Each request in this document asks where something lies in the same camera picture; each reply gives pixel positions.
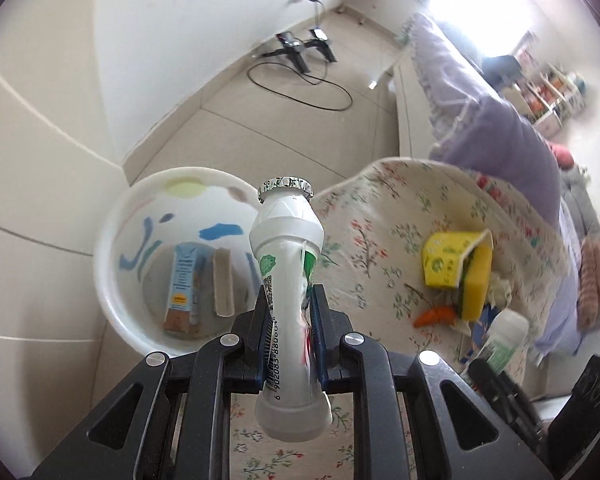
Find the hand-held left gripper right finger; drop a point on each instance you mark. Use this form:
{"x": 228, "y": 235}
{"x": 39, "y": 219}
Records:
{"x": 321, "y": 345}

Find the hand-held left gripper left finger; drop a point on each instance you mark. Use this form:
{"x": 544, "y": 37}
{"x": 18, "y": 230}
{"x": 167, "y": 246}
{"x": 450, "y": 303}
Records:
{"x": 252, "y": 347}

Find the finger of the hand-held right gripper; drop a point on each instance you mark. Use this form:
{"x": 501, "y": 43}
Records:
{"x": 505, "y": 400}

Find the white bottle with green label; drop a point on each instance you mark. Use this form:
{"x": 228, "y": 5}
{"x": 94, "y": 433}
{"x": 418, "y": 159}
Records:
{"x": 505, "y": 332}

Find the blue printed wrapper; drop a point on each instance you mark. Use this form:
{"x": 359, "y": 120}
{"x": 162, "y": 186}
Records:
{"x": 480, "y": 332}

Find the white yogurt bottle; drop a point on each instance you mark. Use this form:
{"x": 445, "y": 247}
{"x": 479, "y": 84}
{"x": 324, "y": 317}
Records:
{"x": 285, "y": 240}

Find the yellow drink carton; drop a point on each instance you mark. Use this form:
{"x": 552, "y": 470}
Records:
{"x": 447, "y": 260}

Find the white painted plastic basin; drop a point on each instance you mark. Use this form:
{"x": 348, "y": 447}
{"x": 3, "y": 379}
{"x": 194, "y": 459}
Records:
{"x": 130, "y": 240}

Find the beige cardboard strip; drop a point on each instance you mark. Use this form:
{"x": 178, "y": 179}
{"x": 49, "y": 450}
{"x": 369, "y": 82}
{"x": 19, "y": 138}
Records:
{"x": 223, "y": 280}

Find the blue brown drink carton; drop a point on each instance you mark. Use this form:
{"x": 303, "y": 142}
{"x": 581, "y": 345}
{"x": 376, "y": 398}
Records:
{"x": 182, "y": 285}

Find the white crumpled paper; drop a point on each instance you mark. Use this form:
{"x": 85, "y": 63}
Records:
{"x": 500, "y": 291}

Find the small orange carrot piece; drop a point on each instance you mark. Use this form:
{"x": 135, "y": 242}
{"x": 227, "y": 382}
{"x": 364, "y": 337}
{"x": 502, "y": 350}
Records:
{"x": 434, "y": 317}

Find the floral printed cloth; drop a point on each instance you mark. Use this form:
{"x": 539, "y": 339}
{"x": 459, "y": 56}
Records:
{"x": 370, "y": 240}

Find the pink knitted cushion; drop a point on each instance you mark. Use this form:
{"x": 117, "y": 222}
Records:
{"x": 595, "y": 280}

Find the grey pillow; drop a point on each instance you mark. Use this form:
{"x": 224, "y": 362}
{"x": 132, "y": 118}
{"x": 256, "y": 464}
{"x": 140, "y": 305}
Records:
{"x": 580, "y": 205}

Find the white bed base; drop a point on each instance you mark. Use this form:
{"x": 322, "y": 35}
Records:
{"x": 407, "y": 120}

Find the pink plush toy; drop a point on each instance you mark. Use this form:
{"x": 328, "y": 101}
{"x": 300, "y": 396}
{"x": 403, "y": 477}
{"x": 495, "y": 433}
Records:
{"x": 562, "y": 155}

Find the purple bed blanket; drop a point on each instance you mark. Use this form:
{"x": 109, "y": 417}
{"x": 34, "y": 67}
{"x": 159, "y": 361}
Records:
{"x": 505, "y": 145}

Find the white door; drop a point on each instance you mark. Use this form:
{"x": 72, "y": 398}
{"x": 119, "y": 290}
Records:
{"x": 40, "y": 185}

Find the white bookshelf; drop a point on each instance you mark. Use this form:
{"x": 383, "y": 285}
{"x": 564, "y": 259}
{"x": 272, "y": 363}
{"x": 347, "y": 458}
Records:
{"x": 550, "y": 100}

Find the dark chair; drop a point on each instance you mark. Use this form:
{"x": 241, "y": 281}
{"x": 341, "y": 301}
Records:
{"x": 502, "y": 67}

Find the bright window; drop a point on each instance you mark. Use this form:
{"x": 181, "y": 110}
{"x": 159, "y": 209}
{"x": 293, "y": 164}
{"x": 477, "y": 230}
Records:
{"x": 480, "y": 5}

